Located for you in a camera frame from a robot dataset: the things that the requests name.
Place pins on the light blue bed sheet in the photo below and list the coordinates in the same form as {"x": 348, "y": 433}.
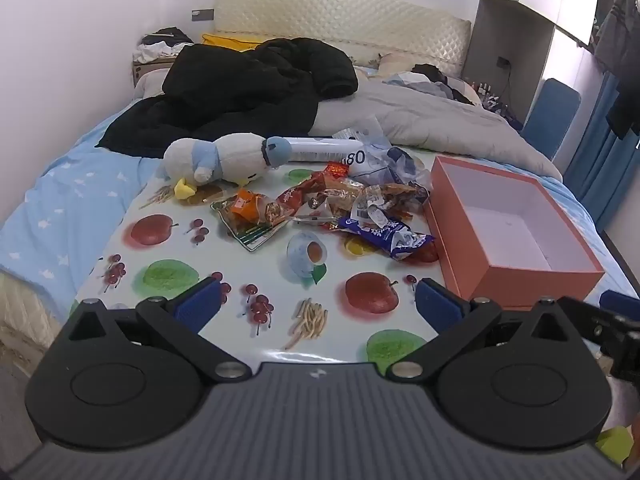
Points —
{"x": 60, "y": 200}

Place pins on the yellow pillow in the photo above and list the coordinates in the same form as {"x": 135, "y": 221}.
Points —
{"x": 225, "y": 41}

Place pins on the white silver snack packet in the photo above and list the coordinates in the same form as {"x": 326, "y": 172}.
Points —
{"x": 372, "y": 212}

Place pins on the cream mattress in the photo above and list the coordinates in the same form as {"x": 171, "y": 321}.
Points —
{"x": 25, "y": 310}

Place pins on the white spray can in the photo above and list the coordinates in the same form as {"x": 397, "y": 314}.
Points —
{"x": 320, "y": 149}

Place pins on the blue chair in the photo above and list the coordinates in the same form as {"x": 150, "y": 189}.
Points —
{"x": 550, "y": 115}

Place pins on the group of small bottles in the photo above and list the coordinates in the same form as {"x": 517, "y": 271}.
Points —
{"x": 482, "y": 89}

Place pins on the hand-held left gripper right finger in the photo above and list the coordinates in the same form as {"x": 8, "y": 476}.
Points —
{"x": 435, "y": 305}

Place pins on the red foil snack packet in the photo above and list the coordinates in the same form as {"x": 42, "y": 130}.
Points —
{"x": 336, "y": 170}

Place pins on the grey wardrobe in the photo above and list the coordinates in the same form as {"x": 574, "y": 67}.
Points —
{"x": 510, "y": 25}

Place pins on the black jacket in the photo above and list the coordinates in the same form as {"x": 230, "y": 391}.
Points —
{"x": 225, "y": 90}

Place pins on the white blue plush toy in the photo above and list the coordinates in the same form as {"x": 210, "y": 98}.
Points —
{"x": 235, "y": 155}

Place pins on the red crinkled snack packet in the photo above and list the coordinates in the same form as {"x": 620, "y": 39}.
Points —
{"x": 300, "y": 195}

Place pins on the pile of clothes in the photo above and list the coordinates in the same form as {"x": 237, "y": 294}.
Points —
{"x": 160, "y": 47}

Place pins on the lime green object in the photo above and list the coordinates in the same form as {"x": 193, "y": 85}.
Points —
{"x": 612, "y": 447}

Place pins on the orange cardboard box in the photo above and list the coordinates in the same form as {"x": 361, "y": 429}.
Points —
{"x": 525, "y": 287}

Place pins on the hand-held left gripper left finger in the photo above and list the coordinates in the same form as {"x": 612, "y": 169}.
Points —
{"x": 197, "y": 305}

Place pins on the green snack packet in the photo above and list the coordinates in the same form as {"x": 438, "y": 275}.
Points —
{"x": 250, "y": 235}

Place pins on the cream padded headboard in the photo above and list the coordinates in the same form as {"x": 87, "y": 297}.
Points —
{"x": 340, "y": 15}

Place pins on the dark brown snack packet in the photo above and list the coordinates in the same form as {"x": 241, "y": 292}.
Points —
{"x": 400, "y": 192}

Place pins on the small orange snack packet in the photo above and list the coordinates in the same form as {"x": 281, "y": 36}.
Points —
{"x": 247, "y": 205}

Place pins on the fruit print mat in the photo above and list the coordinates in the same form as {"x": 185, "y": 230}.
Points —
{"x": 280, "y": 282}

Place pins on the printed clear plastic bag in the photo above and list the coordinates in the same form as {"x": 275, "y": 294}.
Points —
{"x": 380, "y": 157}

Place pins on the blue curtain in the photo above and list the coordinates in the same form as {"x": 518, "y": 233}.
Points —
{"x": 595, "y": 160}

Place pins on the grey hanging jacket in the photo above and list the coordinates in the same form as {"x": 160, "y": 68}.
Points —
{"x": 612, "y": 25}

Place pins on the heap of clothes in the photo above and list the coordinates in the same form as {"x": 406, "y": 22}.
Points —
{"x": 435, "y": 77}

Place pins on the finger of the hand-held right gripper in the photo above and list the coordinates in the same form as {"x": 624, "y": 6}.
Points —
{"x": 590, "y": 312}
{"x": 620, "y": 302}

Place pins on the brown cardboard box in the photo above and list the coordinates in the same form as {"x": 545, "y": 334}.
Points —
{"x": 145, "y": 70}

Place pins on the clear packet of brown snacks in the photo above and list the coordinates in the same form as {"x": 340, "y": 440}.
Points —
{"x": 345, "y": 194}

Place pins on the pink pillow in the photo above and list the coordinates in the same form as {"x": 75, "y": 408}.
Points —
{"x": 395, "y": 61}

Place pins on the grey duvet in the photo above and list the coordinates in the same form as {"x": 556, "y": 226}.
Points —
{"x": 425, "y": 115}

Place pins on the grey wall switch panel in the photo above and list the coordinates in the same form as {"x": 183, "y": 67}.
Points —
{"x": 202, "y": 14}

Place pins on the blue purple snack packet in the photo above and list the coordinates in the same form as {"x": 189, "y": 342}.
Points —
{"x": 385, "y": 234}

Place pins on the wall socket with plug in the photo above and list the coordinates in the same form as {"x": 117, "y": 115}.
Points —
{"x": 502, "y": 62}

